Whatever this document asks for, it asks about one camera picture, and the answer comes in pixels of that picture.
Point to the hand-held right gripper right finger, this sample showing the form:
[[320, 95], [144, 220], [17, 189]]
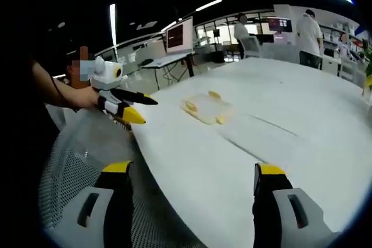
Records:
[[268, 201]]

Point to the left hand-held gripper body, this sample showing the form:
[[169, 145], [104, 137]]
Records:
[[107, 75]]

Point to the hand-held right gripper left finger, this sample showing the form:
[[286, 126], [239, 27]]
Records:
[[114, 201]]

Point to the person's left hand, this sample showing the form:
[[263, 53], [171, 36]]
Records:
[[87, 97]]

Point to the white desk black legs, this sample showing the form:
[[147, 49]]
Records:
[[167, 60]]

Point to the white mesh office chair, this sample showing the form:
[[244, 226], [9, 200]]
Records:
[[87, 149]]

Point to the clear plastic box yellow latches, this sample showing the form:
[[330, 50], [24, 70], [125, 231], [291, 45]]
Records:
[[207, 107]]

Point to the large display screen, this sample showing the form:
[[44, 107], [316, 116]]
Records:
[[179, 36]]

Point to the black tripod stand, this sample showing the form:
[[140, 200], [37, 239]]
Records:
[[217, 41]]

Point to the green potted plant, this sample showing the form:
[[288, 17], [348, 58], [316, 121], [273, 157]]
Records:
[[367, 68]]

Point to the white storage shelf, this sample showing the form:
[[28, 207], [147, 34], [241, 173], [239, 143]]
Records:
[[334, 34]]

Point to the wall-mounted screen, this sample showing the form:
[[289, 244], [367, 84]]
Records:
[[279, 25]]

